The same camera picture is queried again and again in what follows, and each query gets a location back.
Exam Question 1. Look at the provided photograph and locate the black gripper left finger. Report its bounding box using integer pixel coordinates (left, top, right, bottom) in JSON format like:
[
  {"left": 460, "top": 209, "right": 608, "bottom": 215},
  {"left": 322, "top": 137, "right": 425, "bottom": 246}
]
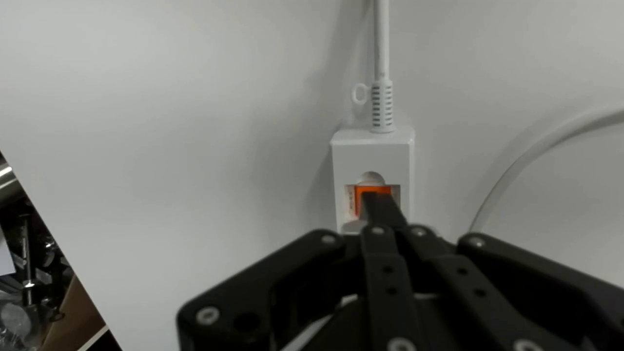
[{"left": 175, "top": 188, "right": 417, "bottom": 351}]

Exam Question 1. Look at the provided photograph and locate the white curved cable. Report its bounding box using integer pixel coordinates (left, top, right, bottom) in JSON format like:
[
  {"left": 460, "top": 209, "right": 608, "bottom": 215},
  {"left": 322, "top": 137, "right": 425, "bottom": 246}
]
[{"left": 466, "top": 104, "right": 624, "bottom": 236}]

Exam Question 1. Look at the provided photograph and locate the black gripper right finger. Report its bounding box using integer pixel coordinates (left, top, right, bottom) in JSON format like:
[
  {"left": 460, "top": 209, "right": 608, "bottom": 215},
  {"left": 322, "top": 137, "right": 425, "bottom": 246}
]
[{"left": 384, "top": 188, "right": 624, "bottom": 351}]

